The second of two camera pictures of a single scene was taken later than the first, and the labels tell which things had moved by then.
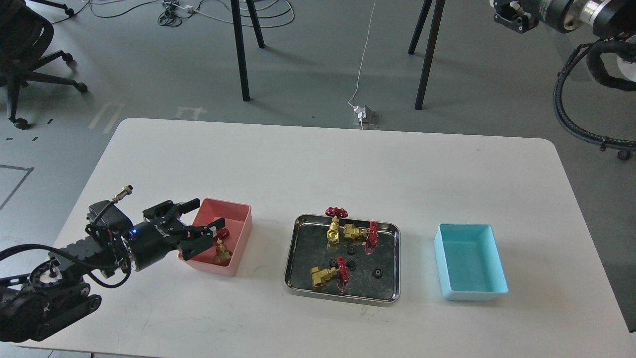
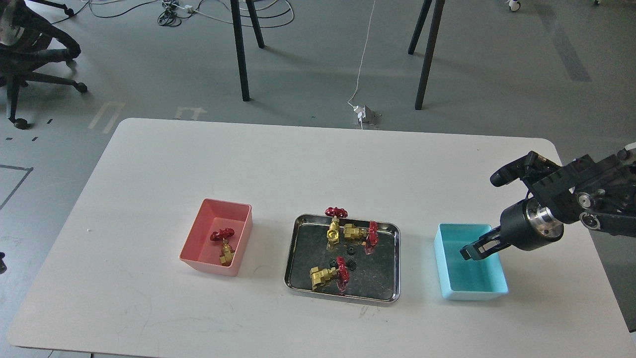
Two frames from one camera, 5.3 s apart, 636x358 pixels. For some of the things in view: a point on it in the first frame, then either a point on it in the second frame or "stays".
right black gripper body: (514, 14) -> (527, 224)
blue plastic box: (469, 263) stays
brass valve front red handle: (321, 277) stays
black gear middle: (351, 264) stays
